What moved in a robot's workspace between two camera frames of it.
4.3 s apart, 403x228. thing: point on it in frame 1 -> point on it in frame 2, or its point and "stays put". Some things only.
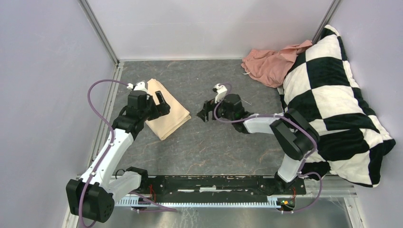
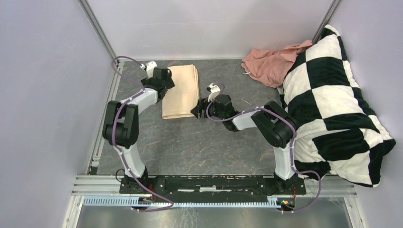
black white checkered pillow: x=320 y=86 stays put
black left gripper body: x=153 y=111 -> x=169 y=83
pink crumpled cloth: x=271 y=67 stays put
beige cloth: x=166 y=125 -> x=178 y=101
